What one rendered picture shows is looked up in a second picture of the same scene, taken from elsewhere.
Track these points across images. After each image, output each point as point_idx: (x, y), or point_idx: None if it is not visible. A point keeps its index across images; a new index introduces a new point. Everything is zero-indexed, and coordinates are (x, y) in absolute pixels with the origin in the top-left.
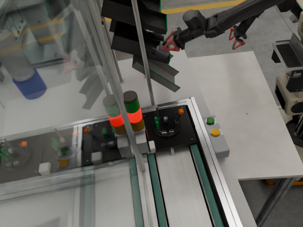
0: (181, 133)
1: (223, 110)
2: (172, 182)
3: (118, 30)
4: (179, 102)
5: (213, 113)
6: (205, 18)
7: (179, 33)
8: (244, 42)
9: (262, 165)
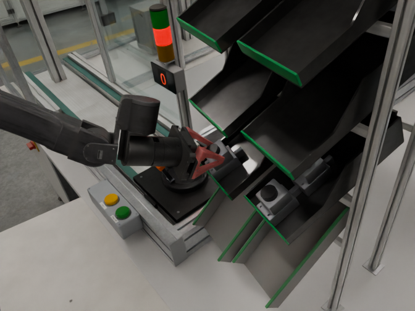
0: (159, 178)
1: (117, 289)
2: None
3: None
4: (191, 224)
5: (134, 274)
6: (115, 134)
7: (178, 138)
8: None
9: (48, 223)
